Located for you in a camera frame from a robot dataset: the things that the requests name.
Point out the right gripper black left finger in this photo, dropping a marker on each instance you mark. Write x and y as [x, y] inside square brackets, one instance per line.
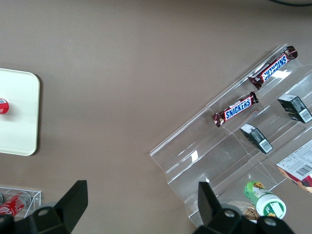
[70, 207]

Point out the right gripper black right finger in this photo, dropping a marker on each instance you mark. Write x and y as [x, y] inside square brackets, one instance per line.
[209, 209]

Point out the tan wicker basket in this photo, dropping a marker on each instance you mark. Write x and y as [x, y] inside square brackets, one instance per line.
[251, 212]

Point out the cream plastic tray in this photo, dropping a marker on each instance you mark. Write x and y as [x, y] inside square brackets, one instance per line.
[19, 122]

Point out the clear acrylic bottle rack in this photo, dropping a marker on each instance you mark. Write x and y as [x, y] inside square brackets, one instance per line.
[37, 195]

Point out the green white plastic bottle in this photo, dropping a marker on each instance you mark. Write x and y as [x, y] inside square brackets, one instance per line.
[265, 200]

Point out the red cola bottle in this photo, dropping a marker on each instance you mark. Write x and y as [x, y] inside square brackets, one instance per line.
[12, 206]

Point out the clear acrylic stepped stand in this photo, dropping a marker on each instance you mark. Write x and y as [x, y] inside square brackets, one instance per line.
[207, 151]

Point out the small black box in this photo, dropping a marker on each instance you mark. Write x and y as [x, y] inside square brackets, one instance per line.
[293, 108]
[257, 137]

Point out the white and red carton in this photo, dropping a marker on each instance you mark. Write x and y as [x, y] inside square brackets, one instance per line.
[297, 170]

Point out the Snickers chocolate bar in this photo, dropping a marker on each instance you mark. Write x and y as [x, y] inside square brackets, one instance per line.
[235, 109]
[273, 67]

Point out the white cup with red lid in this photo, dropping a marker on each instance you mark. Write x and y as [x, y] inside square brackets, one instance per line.
[3, 106]

